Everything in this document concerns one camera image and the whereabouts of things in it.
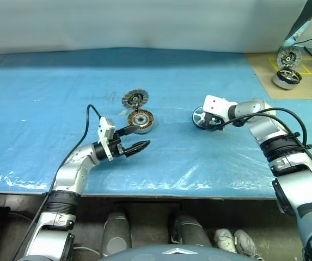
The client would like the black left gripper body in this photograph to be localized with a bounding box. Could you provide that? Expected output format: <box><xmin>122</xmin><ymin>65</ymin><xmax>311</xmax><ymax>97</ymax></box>
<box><xmin>108</xmin><ymin>133</ymin><xmax>127</xmax><ymax>159</ymax></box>

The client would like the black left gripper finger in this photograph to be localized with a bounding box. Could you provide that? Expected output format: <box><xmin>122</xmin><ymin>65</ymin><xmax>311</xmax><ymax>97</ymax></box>
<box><xmin>117</xmin><ymin>125</ymin><xmax>141</xmax><ymax>136</ymax></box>
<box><xmin>124</xmin><ymin>140</ymin><xmax>151</xmax><ymax>157</ymax></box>

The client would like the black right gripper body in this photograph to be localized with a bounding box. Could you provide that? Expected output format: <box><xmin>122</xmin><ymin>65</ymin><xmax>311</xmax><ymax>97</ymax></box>
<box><xmin>203</xmin><ymin>112</ymin><xmax>225</xmax><ymax>129</ymax></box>

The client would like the silver motor rotor housing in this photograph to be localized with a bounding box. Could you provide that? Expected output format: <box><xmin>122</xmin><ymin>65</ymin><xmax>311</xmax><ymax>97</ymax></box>
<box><xmin>191</xmin><ymin>105</ymin><xmax>226</xmax><ymax>132</ymax></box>
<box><xmin>272</xmin><ymin>69</ymin><xmax>302</xmax><ymax>90</ymax></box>

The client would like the copper wound motor stator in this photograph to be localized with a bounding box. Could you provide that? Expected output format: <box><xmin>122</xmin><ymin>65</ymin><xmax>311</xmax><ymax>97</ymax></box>
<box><xmin>126</xmin><ymin>109</ymin><xmax>157</xmax><ymax>135</ymax></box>

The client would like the blue plastic table cover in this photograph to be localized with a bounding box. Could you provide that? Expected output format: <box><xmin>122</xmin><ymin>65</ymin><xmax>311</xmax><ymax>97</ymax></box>
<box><xmin>0</xmin><ymin>47</ymin><xmax>312</xmax><ymax>201</ymax></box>

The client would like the brown cardboard sheet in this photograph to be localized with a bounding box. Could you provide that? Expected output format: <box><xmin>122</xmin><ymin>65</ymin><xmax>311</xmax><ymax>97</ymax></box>
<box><xmin>244</xmin><ymin>51</ymin><xmax>312</xmax><ymax>100</ymax></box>

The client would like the dark rounded robot leg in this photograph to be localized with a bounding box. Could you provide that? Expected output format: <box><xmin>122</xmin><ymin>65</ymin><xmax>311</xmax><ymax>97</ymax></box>
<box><xmin>102</xmin><ymin>209</ymin><xmax>132</xmax><ymax>257</ymax></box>
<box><xmin>169</xmin><ymin>214</ymin><xmax>213</xmax><ymax>247</ymax></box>

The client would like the grey robot torso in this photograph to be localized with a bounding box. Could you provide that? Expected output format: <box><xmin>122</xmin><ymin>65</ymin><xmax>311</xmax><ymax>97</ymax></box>
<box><xmin>97</xmin><ymin>244</ymin><xmax>254</xmax><ymax>261</ymax></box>

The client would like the white sneaker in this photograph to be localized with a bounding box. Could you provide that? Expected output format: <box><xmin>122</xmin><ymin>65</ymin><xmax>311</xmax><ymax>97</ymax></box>
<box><xmin>234</xmin><ymin>229</ymin><xmax>264</xmax><ymax>261</ymax></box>
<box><xmin>214</xmin><ymin>228</ymin><xmax>238</xmax><ymax>253</ymax></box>

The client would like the grey tripod stand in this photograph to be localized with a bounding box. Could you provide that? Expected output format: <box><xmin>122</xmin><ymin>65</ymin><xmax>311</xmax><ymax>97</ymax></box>
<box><xmin>280</xmin><ymin>0</ymin><xmax>312</xmax><ymax>52</ymax></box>

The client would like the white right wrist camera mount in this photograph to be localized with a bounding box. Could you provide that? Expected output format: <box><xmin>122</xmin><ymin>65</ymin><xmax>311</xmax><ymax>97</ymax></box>
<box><xmin>202</xmin><ymin>95</ymin><xmax>238</xmax><ymax>121</ymax></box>

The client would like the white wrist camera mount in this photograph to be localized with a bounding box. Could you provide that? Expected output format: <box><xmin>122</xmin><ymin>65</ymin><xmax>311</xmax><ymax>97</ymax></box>
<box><xmin>202</xmin><ymin>95</ymin><xmax>238</xmax><ymax>121</ymax></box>
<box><xmin>97</xmin><ymin>116</ymin><xmax>116</xmax><ymax>161</ymax></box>

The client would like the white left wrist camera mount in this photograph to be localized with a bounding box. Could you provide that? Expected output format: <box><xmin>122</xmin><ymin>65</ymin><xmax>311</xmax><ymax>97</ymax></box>
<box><xmin>97</xmin><ymin>116</ymin><xmax>116</xmax><ymax>161</ymax></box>

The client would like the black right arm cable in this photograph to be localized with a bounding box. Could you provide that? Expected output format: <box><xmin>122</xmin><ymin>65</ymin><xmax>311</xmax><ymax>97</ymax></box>
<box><xmin>206</xmin><ymin>107</ymin><xmax>312</xmax><ymax>188</ymax></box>

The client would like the white floor cable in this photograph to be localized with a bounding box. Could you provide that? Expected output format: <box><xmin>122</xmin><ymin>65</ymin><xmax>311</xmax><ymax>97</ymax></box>
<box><xmin>72</xmin><ymin>245</ymin><xmax>102</xmax><ymax>257</ymax></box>

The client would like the thin black cable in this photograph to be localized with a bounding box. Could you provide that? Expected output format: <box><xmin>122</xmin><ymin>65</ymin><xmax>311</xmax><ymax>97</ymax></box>
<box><xmin>291</xmin><ymin>39</ymin><xmax>312</xmax><ymax>65</ymax></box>

